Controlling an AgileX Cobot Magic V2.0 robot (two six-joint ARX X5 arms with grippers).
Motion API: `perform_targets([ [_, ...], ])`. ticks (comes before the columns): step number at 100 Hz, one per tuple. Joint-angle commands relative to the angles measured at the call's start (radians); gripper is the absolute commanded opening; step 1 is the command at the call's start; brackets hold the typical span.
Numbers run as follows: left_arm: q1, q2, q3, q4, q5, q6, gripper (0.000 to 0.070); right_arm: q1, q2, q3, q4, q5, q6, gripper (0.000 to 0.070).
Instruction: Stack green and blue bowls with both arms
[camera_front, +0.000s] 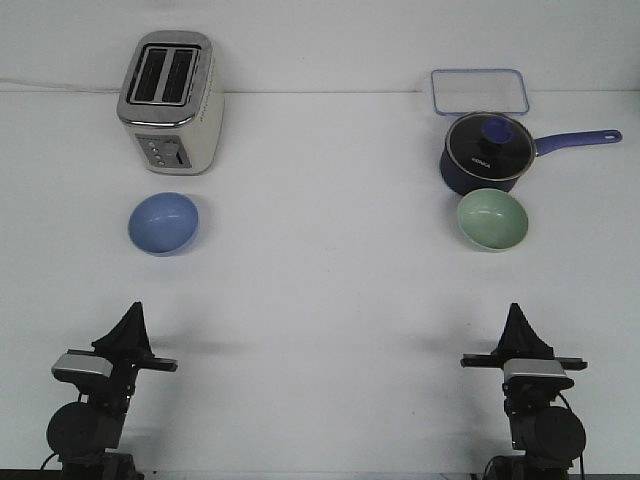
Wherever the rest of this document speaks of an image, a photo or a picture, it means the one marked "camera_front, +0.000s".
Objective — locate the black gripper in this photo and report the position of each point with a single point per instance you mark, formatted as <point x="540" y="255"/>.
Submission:
<point x="127" y="347"/>
<point x="519" y="337"/>

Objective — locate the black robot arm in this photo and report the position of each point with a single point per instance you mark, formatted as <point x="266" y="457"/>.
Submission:
<point x="546" y="434"/>
<point x="84" y="434"/>

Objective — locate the glass pot lid blue knob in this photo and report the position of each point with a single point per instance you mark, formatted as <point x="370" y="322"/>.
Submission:
<point x="490" y="146"/>

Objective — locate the cream and steel toaster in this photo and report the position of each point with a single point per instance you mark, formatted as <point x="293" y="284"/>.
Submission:
<point x="172" y="102"/>

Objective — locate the blue bowl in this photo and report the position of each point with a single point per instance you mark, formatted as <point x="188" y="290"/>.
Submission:
<point x="164" y="224"/>

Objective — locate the green bowl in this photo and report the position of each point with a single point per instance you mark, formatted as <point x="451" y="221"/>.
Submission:
<point x="492" y="219"/>

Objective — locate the clear container blue rim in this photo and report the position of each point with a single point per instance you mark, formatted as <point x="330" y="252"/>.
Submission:
<point x="460" y="91"/>

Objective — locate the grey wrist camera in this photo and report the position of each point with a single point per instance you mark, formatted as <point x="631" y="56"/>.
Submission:
<point x="76" y="367"/>
<point x="518" y="368"/>

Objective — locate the blue saucepan with handle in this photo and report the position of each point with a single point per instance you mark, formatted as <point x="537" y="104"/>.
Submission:
<point x="463" y="183"/>

